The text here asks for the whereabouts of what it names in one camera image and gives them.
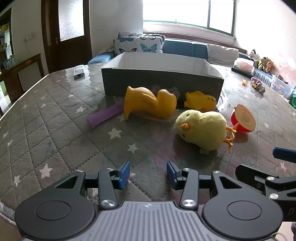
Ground dark wooden cabinet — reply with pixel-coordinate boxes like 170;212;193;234
0;53;44;116

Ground grey quilted star table cover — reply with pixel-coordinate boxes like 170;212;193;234
0;62;296;232

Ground purple strap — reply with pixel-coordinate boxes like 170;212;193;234
86;101;125;128

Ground small butterfly print pillow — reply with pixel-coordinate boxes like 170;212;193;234
118;31;144;39

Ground yellow plush chick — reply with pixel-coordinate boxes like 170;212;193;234
175;109;239;154

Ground blue sofa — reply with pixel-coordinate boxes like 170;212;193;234
87;32;249;67

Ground dark beaded keychain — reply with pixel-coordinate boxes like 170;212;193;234
151;84;181;100

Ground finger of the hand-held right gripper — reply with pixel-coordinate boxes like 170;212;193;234
235;164;296;200
272;147;296;163

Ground large butterfly print pillow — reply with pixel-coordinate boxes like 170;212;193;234
113;36;163;56

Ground white remote control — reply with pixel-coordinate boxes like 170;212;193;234
73;65;85;80

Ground orange plush toy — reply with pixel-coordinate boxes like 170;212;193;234
264;59;275;73

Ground large yellow rubber duck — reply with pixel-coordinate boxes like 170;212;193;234
123;86;177;120

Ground green framed window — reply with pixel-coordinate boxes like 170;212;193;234
142;0;237;37

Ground clear plastic bin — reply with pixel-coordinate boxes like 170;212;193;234
272;74;295;99

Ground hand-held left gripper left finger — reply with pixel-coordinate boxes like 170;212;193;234
54;160;130;210

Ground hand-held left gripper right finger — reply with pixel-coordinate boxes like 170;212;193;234
166;160;243;211

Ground small yellow rubber duck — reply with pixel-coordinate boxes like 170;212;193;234
184;91;217;112

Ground dark grey cardboard box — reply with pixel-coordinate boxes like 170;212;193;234
101;52;225;109

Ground white cushion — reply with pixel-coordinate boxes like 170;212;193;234
206;43;240;66

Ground brown wooden door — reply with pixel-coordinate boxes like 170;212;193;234
41;0;93;74

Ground red toy apple half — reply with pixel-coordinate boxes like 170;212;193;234
231;104;256;134

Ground blue patterned box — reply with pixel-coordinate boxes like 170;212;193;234
253;68;273;87

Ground wall shelf with bottles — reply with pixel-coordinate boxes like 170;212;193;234
0;7;15;69

